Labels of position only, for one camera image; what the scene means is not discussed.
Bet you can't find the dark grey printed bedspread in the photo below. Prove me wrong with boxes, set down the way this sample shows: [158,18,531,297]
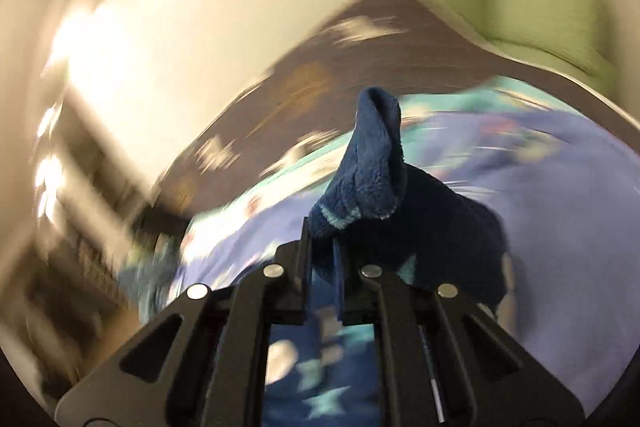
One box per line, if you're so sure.
[145,0,640,228]

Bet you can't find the light blue printed blanket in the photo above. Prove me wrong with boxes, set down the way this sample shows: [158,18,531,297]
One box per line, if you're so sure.
[117,76,640,427]

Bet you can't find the dark blue star-print fleece garment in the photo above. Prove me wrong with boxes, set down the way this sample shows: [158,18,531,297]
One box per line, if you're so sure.
[265,87,507,427]

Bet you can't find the dark blurred furniture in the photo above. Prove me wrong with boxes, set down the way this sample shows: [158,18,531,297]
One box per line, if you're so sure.
[15,107,181,358]

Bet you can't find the large green cushion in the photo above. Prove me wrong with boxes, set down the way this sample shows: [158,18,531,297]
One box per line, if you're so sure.
[480,0,621,94]

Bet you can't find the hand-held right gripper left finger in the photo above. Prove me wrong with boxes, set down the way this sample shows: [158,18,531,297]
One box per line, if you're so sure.
[54,216,314,427]

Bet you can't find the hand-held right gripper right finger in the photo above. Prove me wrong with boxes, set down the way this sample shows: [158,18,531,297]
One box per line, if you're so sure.
[332,239,586,427]

